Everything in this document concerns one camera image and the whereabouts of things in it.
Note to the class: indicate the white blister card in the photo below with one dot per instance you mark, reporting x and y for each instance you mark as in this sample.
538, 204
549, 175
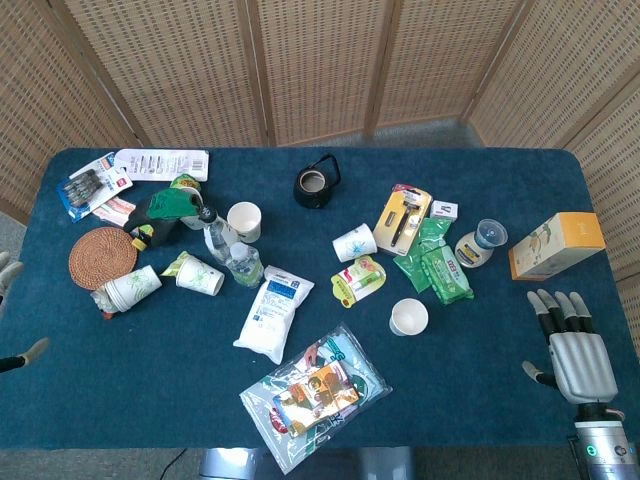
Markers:
162, 164

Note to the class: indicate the paper cup blue flower print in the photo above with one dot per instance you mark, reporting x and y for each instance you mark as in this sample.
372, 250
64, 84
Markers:
354, 243

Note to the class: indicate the woven folding screen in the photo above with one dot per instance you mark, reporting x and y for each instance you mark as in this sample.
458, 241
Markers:
320, 65

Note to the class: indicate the water bottle clear cap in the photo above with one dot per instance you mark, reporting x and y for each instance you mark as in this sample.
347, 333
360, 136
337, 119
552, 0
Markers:
245, 266

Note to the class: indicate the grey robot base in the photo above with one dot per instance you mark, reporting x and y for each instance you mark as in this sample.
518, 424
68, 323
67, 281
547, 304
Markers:
230, 462

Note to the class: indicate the white cotton pad bag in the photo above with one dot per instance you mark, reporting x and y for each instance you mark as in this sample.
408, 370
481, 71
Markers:
274, 312

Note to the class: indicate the green yellow snack packet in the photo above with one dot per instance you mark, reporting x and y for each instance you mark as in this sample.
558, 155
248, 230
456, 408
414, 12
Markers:
170, 267
185, 182

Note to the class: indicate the lip balm blister pack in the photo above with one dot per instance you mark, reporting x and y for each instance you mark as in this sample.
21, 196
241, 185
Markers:
358, 280

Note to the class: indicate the green sachet pack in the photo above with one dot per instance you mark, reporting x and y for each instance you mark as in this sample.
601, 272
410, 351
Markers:
412, 267
434, 231

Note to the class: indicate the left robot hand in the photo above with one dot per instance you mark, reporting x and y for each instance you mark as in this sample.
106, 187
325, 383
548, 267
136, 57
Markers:
9, 272

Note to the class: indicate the round woven coaster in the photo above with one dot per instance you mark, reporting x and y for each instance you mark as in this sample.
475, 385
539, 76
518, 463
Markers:
102, 257

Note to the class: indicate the plain white paper cup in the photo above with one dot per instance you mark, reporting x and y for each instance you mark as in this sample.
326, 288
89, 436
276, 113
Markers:
244, 222

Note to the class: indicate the clear bag of snacks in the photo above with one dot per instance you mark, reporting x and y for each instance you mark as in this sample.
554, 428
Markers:
315, 395

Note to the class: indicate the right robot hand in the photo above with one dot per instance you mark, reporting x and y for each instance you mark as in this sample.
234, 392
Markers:
582, 365

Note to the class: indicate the green black glove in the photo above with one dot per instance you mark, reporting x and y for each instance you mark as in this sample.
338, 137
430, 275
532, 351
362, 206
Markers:
160, 230

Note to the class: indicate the pens blister pack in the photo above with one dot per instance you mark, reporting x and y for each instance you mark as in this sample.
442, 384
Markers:
85, 187

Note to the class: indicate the small yellow black item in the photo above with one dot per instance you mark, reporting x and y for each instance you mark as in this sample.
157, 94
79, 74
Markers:
142, 237

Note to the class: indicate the paper cup on left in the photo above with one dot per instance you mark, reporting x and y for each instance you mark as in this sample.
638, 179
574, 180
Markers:
132, 289

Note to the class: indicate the water bottle black cap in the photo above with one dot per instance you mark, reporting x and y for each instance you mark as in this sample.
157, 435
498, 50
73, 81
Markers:
216, 235

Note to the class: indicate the orange and white carton box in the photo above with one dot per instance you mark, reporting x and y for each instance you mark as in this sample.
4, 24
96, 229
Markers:
550, 250

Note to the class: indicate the red and white packet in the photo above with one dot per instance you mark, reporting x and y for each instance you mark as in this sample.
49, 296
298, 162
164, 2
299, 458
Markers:
117, 210

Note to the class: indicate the small clear wrapped toy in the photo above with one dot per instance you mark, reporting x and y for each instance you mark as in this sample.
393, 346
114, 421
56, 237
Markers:
102, 305

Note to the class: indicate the small white box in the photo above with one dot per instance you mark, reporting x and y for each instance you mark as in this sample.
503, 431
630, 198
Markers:
444, 210

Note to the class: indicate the green wet wipes pack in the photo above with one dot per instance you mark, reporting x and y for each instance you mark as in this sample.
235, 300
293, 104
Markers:
447, 277

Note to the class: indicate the white paper cup green print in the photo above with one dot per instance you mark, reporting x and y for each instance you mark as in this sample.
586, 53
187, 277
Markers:
409, 317

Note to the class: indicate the jar with clear lid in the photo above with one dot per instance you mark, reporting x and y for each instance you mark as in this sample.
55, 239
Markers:
472, 250

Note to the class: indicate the paper cup green leaf print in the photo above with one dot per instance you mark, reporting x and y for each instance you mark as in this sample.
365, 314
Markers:
200, 276

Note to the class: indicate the razor in yellow blister pack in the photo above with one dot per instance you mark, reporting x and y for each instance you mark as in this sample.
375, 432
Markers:
395, 220

